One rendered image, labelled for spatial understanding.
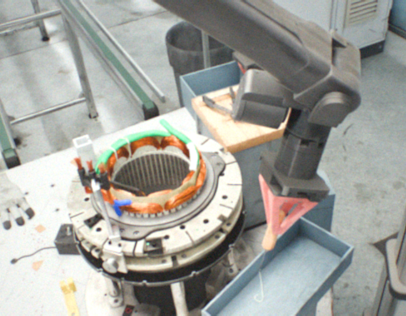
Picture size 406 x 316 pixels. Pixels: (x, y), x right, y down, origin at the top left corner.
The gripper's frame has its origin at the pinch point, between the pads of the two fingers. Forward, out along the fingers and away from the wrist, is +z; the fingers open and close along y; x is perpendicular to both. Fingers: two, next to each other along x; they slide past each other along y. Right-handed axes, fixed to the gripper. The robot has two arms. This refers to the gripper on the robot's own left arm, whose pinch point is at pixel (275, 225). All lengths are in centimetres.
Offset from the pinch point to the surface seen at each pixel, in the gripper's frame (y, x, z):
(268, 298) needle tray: -1.3, 3.5, 14.8
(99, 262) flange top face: -16.5, -21.8, 20.9
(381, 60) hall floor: -232, 165, 21
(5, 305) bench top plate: -35, -39, 49
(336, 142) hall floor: -165, 110, 54
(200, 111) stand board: -47.7, -0.7, 2.2
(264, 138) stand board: -35.5, 10.6, 2.0
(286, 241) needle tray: -10.2, 8.4, 9.8
